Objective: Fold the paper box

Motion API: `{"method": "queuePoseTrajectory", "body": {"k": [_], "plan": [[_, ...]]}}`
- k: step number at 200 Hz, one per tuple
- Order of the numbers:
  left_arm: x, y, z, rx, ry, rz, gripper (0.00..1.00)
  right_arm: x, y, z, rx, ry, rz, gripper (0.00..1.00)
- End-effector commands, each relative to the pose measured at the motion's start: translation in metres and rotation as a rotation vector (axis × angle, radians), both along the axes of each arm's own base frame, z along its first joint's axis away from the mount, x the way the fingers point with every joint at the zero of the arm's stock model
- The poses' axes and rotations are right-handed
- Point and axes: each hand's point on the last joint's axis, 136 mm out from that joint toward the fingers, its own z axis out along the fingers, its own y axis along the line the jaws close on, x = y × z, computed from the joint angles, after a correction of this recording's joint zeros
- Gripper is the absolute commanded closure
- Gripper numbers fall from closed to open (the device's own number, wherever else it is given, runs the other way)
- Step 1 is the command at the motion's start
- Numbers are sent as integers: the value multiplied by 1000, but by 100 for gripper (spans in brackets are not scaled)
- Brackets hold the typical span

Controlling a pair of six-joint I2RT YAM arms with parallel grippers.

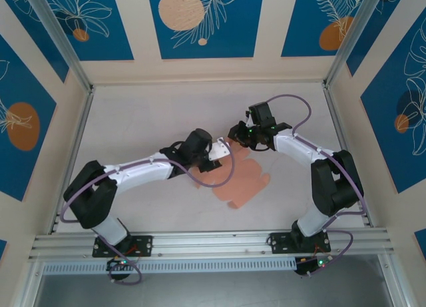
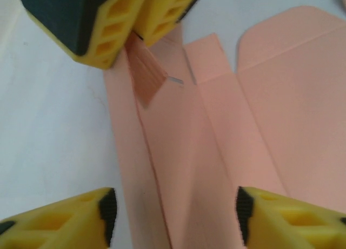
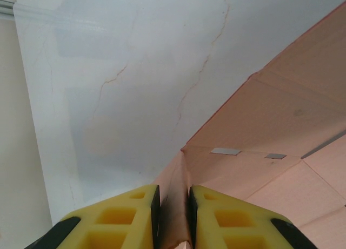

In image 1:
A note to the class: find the pink paper box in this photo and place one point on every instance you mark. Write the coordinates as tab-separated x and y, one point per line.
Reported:
239	184

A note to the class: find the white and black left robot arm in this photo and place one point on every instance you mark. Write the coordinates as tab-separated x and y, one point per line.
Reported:
139	174

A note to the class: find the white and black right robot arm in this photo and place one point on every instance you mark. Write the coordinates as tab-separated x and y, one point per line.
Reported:
299	150

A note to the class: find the grey metal panel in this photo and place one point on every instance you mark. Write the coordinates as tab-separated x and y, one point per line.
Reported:
216	290

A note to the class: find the black controller board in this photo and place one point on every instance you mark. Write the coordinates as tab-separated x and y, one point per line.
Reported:
313	264
118	263

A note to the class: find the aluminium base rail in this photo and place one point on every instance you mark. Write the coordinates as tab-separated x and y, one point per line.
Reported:
213	242

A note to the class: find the blue floral wall panel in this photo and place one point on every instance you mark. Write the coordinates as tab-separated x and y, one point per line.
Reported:
239	37
299	20
382	137
110	37
33	30
376	37
30	87

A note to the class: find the aluminium side rail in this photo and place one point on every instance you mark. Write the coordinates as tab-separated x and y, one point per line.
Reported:
71	160
346	147

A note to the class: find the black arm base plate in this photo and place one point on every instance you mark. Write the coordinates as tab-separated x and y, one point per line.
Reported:
279	242
143	245

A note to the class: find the aluminium frame post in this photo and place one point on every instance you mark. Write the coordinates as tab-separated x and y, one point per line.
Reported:
60	37
352	37

